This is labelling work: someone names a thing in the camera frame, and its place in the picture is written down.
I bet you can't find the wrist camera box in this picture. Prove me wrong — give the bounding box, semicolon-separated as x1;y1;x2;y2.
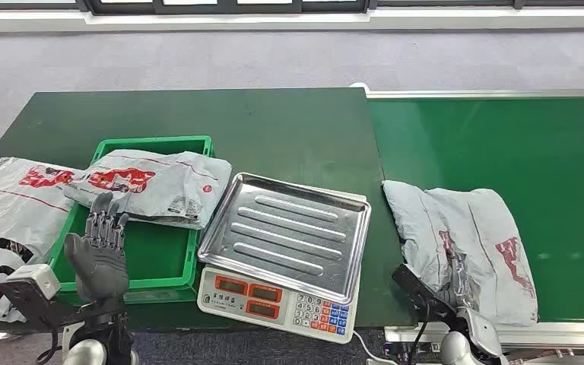
0;264;78;329
392;264;457;325

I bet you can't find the grey package with red print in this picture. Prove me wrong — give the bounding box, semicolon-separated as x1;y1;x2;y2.
62;148;233;231

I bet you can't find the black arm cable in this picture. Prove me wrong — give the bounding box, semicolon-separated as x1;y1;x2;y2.
408;301;432;365
36;317;62;365

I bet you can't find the green conveyor belt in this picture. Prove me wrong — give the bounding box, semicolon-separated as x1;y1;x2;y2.
351;83;584;365

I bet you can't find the steel weighing tray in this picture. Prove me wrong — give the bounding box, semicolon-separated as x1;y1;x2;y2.
197;172;373;306

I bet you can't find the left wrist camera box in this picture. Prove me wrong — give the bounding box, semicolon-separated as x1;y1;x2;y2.
0;264;78;329

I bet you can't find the green plastic basket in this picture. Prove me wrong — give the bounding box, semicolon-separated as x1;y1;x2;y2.
45;135;216;306

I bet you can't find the white package with black letters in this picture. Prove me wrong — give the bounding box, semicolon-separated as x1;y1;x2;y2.
0;157;85;323

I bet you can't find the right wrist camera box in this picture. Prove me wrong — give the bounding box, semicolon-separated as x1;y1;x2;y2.
392;264;457;325

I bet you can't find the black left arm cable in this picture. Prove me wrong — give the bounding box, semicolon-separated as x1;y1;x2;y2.
36;317;62;365

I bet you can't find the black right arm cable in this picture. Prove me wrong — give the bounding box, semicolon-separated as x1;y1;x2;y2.
408;301;432;365

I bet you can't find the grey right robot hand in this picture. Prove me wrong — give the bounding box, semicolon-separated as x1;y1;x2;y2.
443;250;481;311

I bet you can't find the white scale cable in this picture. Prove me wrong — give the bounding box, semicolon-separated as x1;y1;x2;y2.
352;329;398;365

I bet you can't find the white electronic scale body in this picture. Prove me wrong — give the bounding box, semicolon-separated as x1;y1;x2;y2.
196;265;361;345

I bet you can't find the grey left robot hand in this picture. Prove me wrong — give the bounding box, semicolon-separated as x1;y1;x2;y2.
64;191;131;303

